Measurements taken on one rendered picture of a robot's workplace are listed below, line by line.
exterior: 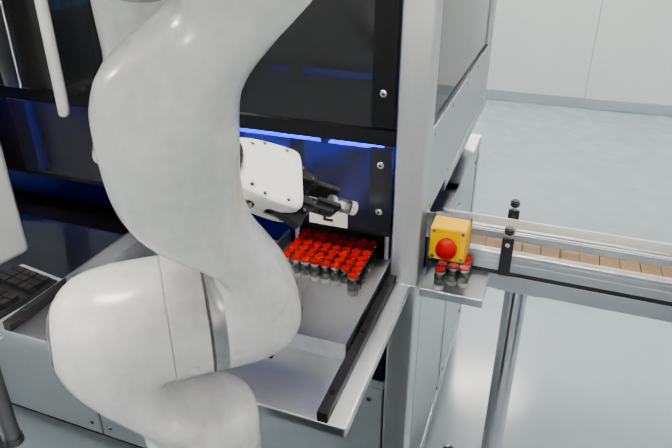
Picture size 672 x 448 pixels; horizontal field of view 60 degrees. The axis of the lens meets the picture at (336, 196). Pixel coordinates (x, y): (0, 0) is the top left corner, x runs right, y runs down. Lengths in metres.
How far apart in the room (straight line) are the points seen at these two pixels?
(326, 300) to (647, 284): 0.63
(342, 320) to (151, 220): 0.74
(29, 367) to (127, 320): 1.62
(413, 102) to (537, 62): 4.69
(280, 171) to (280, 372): 0.39
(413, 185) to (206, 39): 0.81
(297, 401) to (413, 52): 0.61
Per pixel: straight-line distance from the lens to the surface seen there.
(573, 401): 2.38
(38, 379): 2.16
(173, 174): 0.39
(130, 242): 1.43
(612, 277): 1.29
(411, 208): 1.14
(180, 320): 0.53
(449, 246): 1.12
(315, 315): 1.14
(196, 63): 0.35
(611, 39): 5.70
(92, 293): 0.55
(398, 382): 1.40
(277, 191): 0.76
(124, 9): 0.55
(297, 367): 1.03
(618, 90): 5.80
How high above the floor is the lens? 1.57
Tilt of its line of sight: 26 degrees down
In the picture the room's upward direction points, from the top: straight up
